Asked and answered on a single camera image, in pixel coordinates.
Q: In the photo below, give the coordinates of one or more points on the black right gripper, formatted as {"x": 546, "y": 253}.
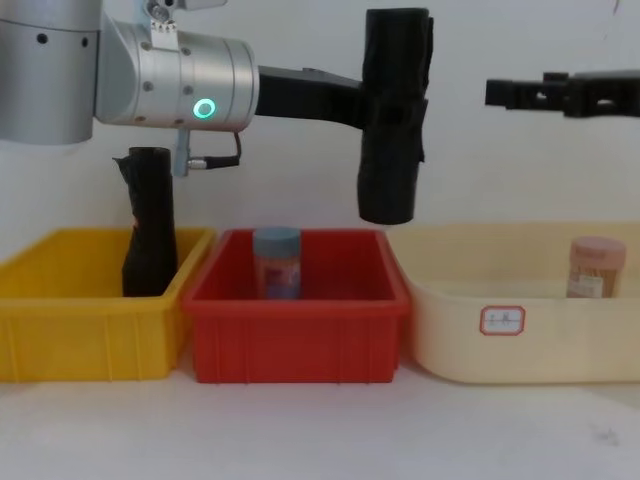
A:
{"x": 605, "y": 95}

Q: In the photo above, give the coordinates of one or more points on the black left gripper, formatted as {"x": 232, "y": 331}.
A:
{"x": 292, "y": 94}

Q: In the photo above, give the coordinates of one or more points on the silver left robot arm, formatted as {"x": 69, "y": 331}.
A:
{"x": 75, "y": 75}

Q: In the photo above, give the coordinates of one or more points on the clear jar grey-blue lid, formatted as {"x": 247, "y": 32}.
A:
{"x": 277, "y": 265}

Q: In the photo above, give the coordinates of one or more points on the clear jar pink lid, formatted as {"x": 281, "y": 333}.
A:
{"x": 595, "y": 270}

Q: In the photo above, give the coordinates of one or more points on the white label red border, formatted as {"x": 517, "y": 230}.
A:
{"x": 503, "y": 320}

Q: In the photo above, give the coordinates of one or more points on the red plastic bin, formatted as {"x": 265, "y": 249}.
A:
{"x": 295, "y": 340}

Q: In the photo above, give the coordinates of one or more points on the cream plastic bin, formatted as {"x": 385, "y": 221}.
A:
{"x": 550, "y": 350}

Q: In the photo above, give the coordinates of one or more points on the yellow plastic bin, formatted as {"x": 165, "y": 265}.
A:
{"x": 75, "y": 330}

